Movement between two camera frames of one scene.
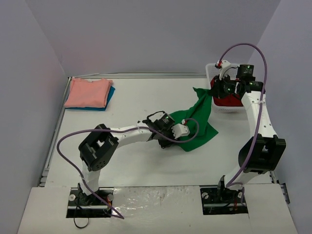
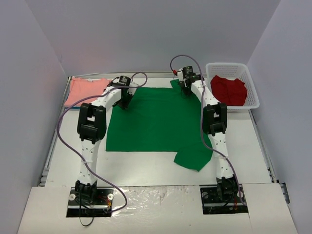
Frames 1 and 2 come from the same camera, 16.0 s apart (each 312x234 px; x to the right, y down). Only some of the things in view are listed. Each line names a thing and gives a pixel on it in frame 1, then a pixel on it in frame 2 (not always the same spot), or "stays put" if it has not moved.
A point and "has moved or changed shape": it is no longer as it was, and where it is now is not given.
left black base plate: x=80 y=205 stays put
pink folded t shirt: x=88 y=93 stays put
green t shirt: x=199 y=110 has moved or changed shape
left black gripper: x=165 y=142 → x=125 y=99
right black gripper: x=218 y=86 → x=185 y=85
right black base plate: x=221 y=200 stays put
